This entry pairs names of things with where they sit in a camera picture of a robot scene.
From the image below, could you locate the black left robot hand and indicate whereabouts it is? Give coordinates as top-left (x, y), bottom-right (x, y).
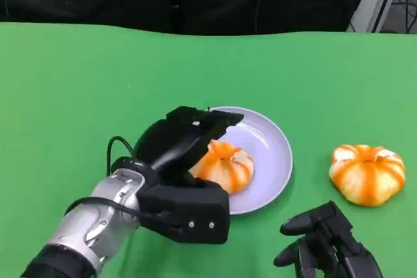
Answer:
top-left (134, 105), bottom-right (245, 188)

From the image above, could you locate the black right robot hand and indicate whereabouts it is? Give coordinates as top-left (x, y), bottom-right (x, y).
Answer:
top-left (272, 200), bottom-right (384, 278)

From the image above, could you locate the lilac plate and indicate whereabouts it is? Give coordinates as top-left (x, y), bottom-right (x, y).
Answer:
top-left (208, 105), bottom-right (294, 216)

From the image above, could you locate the green table cloth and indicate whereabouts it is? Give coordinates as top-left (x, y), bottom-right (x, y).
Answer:
top-left (0, 21), bottom-right (417, 278)

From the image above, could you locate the black looping arm cable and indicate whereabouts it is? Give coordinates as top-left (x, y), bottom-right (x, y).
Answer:
top-left (64, 195), bottom-right (173, 221)
top-left (106, 135), bottom-right (137, 174)

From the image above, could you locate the black background cable bundle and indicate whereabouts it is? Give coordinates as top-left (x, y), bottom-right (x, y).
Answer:
top-left (390, 0), bottom-right (417, 35)

